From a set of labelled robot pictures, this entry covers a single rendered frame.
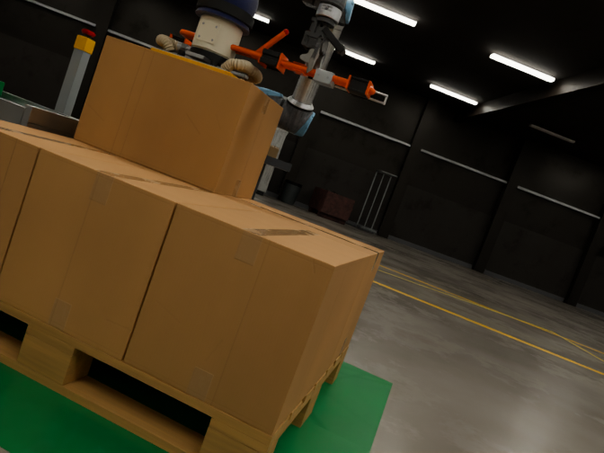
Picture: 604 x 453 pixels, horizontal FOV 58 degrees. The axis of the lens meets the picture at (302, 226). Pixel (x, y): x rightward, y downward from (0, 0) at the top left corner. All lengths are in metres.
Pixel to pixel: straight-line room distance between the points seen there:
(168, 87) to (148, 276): 0.90
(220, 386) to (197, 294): 0.21
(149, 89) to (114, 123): 0.18
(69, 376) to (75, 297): 0.20
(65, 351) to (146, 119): 0.93
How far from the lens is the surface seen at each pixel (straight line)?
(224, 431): 1.30
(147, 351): 1.34
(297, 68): 2.07
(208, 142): 1.93
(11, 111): 2.20
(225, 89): 1.94
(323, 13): 2.10
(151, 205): 1.31
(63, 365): 1.47
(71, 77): 3.14
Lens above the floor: 0.69
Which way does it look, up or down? 5 degrees down
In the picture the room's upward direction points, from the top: 20 degrees clockwise
